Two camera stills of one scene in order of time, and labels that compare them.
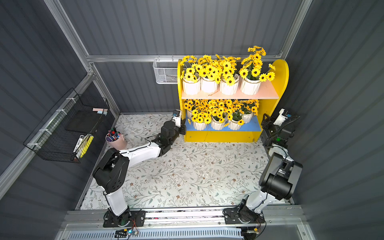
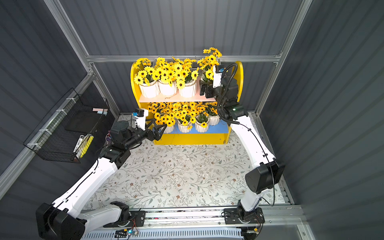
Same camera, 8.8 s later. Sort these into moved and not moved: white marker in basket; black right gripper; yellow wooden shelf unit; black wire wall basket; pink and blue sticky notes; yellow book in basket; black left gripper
Moved: black right gripper; black left gripper; yellow wooden shelf unit
Not moved: white marker in basket; pink and blue sticky notes; yellow book in basket; black wire wall basket
